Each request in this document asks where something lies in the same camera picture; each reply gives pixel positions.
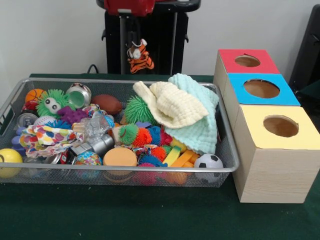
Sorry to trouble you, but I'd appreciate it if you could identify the small plush tiger toy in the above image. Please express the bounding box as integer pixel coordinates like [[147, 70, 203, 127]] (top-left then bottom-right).
[[126, 38, 155, 75]]

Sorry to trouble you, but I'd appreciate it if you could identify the clear plastic bottle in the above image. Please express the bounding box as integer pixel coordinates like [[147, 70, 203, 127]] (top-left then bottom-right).
[[72, 111, 115, 141]]

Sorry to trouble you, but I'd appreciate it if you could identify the cream muslin cloth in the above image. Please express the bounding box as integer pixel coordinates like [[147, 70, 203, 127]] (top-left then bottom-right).
[[132, 80, 210, 130]]

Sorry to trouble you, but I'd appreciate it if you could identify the brown ball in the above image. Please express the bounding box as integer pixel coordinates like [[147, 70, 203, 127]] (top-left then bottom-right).
[[91, 94, 123, 116]]

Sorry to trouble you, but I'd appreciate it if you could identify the black upright panel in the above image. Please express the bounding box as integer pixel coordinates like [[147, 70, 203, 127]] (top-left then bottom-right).
[[288, 4, 320, 93]]

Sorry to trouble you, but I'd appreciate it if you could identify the shallow metal mesh bin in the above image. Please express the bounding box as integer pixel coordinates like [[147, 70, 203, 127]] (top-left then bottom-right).
[[0, 77, 240, 189]]

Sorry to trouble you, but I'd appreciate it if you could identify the small soccer ball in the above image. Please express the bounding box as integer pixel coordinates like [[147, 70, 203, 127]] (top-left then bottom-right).
[[193, 153, 224, 171]]

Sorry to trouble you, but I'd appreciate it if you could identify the orange foam disc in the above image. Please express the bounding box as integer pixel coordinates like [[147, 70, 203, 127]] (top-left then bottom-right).
[[102, 146, 138, 167]]

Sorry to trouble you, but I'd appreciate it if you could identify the wooden box with three holes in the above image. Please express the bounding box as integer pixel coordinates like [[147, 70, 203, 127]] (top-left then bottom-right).
[[213, 48, 320, 204]]

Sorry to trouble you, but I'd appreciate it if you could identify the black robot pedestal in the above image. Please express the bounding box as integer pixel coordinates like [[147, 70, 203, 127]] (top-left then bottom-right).
[[96, 0, 202, 76]]

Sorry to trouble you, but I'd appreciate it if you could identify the white polka dot cloth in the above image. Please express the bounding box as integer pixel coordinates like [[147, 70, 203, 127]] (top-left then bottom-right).
[[18, 124, 85, 158]]

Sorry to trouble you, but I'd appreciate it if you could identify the black cable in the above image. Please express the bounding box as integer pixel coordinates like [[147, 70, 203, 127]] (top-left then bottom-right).
[[86, 64, 100, 75]]

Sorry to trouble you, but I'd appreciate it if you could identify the small orange basketball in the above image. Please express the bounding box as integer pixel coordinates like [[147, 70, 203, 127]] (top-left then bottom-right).
[[24, 88, 47, 103]]

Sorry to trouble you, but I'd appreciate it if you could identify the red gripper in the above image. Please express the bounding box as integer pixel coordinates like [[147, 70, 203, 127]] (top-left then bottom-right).
[[103, 0, 155, 48]]

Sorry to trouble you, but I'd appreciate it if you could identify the dark green table cloth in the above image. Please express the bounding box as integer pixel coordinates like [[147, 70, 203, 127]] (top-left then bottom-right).
[[0, 72, 320, 240], [294, 79, 320, 101]]

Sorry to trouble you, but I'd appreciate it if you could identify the yellow smiley ball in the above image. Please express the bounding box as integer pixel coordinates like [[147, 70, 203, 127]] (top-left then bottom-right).
[[0, 148, 23, 178]]

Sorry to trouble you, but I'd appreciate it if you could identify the green puffer toy with eyes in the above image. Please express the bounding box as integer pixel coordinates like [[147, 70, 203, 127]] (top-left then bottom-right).
[[36, 89, 76, 118], [124, 96, 158, 127]]

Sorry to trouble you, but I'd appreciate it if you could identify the mint green cloth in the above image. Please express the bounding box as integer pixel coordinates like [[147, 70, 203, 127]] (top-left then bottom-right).
[[164, 73, 220, 155]]

